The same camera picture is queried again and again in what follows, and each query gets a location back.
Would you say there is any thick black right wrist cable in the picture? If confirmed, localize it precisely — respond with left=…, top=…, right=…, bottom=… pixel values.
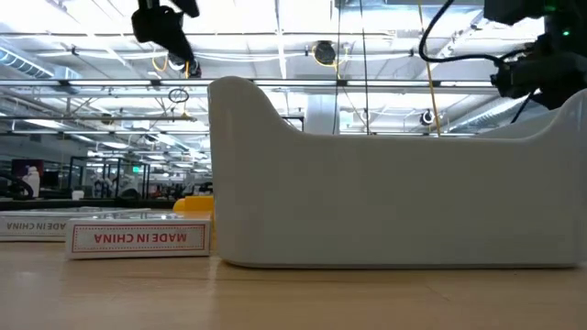
left=417, top=0, right=510, bottom=65

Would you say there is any red-printed playing card box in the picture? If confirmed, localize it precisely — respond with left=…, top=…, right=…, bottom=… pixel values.
left=65, top=217, right=212, bottom=260

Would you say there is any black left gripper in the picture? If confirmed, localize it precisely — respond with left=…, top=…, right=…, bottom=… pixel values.
left=131, top=0, right=202, bottom=65

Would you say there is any white building column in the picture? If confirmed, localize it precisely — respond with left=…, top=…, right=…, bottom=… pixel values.
left=305, top=93, right=341, bottom=135

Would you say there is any black ceiling cable reel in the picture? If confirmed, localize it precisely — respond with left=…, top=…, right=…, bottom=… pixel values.
left=313, top=39, right=338, bottom=66
left=167, top=53, right=204, bottom=79

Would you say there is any white plastic bottle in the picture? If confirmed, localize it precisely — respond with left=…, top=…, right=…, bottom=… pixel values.
left=22, top=165, right=41, bottom=199

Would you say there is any thin black tether cable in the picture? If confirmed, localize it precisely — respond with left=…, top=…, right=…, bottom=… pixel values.
left=510, top=91, right=536, bottom=126

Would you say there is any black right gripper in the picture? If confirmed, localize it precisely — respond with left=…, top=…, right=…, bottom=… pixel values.
left=490, top=27, right=587, bottom=111

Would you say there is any black cable loop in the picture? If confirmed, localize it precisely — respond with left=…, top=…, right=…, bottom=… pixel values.
left=0, top=170, right=36, bottom=201

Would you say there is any short yellow toy brick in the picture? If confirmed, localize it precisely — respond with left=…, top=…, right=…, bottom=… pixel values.
left=172, top=195, right=215, bottom=214

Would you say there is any white plastic bin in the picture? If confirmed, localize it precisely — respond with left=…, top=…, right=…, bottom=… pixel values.
left=207, top=75, right=587, bottom=270

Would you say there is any black rack frame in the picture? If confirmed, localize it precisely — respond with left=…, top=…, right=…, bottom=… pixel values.
left=68, top=155, right=150, bottom=199

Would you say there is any dark monitor screen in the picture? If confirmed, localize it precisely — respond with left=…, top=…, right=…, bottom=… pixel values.
left=11, top=159, right=46, bottom=178

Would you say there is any blue-printed playing card box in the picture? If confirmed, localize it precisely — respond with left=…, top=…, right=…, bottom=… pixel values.
left=0, top=207, right=152, bottom=243

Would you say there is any hanging wire loop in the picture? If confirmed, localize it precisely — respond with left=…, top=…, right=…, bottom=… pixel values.
left=167, top=87, right=191, bottom=105

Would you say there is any yellow hanging cord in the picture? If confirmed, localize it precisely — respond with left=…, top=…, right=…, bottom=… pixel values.
left=416, top=0, right=442, bottom=136

